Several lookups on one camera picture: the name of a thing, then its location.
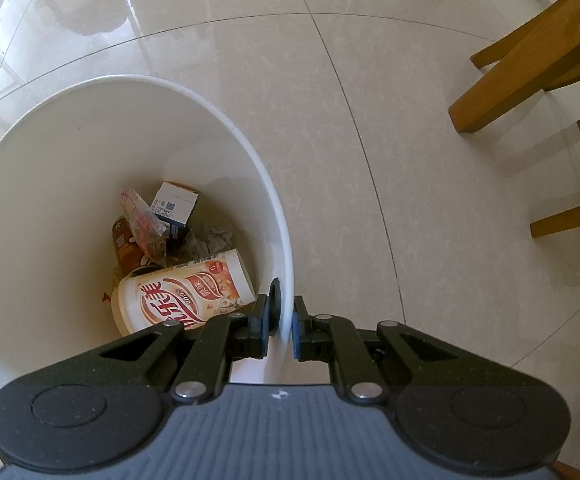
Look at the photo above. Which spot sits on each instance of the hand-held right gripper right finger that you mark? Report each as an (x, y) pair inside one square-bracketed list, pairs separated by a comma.
[(301, 330)]

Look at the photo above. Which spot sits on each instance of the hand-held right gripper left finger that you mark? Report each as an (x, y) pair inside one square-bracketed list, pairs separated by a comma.
[(260, 325)]

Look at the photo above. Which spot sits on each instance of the printed milk tea cup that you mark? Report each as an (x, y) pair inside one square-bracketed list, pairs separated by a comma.
[(179, 290)]

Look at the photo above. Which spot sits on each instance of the white tissue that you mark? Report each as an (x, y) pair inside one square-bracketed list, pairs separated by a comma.
[(214, 242)]

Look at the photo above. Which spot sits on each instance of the blue white carton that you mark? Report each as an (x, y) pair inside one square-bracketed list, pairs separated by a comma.
[(172, 205)]

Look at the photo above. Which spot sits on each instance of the clear snack wrapper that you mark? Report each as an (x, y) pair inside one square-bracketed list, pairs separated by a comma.
[(142, 220)]

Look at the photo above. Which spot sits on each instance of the red drink can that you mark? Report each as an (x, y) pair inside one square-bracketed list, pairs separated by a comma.
[(122, 247)]

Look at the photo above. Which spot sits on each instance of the white plastic bucket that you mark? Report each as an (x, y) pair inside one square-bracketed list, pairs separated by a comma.
[(44, 170)]

